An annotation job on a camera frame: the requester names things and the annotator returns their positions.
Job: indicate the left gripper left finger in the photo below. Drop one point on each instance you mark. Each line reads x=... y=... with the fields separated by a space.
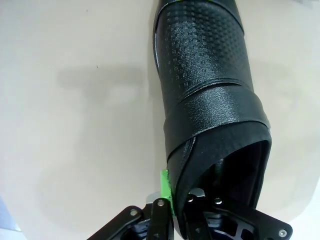
x=155 y=220

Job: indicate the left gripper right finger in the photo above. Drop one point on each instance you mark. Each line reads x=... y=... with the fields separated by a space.
x=237 y=225

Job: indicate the black leather buckle shoe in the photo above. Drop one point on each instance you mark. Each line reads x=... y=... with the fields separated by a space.
x=205 y=75

